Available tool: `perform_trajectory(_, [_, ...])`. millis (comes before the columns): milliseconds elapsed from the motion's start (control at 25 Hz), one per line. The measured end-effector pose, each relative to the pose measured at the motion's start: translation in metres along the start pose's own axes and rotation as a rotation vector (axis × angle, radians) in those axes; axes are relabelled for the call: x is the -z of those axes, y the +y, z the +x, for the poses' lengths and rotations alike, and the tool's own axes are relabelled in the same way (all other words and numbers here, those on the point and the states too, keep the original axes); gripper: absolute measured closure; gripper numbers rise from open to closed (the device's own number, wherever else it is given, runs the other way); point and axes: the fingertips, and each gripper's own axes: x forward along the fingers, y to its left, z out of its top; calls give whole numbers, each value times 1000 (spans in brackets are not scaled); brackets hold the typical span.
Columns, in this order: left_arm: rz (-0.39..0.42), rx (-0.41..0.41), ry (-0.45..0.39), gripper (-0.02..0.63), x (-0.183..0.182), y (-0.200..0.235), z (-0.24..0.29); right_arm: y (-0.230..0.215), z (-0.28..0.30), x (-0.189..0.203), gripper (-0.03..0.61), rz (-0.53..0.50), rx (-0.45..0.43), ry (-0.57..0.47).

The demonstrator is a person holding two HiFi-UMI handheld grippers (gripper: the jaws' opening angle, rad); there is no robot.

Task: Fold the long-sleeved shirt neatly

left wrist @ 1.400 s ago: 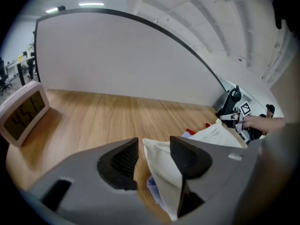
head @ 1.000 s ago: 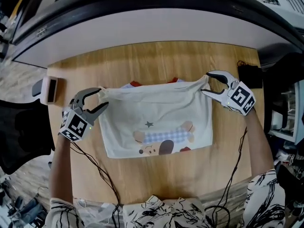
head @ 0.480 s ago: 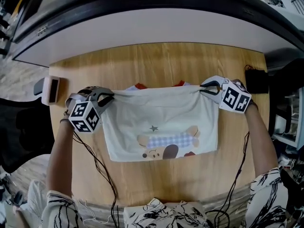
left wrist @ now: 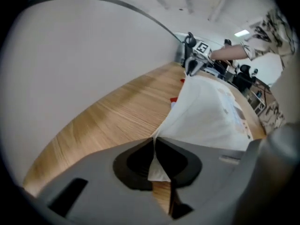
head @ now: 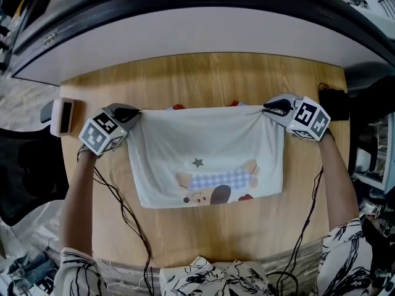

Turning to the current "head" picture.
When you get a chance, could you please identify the person's right forearm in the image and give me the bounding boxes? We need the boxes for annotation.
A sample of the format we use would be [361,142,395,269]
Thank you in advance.
[317,131,361,231]

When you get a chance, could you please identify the person's left forearm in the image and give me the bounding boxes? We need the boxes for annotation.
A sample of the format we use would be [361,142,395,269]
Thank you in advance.
[59,148,97,258]

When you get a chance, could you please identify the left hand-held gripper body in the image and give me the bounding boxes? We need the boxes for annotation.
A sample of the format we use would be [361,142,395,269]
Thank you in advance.
[78,104,129,157]

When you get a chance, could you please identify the white desk partition black rim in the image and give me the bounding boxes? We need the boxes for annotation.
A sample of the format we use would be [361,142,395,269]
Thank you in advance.
[10,0,395,88]

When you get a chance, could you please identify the black mesh office chair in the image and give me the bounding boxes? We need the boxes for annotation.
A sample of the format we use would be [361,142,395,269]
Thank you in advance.
[0,126,71,228]

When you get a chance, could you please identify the white shirt with blue sleeves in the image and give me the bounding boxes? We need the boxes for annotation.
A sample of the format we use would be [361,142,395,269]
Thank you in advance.
[126,100,286,210]

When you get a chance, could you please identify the black pouch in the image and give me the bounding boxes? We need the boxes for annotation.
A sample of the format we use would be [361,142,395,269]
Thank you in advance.
[318,83,352,122]

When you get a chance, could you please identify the black office chair with headrest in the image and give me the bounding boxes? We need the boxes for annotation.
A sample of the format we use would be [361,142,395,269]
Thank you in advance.
[39,100,56,125]

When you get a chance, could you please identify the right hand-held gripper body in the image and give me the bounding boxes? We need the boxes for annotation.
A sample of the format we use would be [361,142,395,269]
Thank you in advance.
[286,95,332,142]

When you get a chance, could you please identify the black cable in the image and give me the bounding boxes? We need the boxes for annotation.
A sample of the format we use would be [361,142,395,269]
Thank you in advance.
[267,166,325,296]
[76,145,156,296]

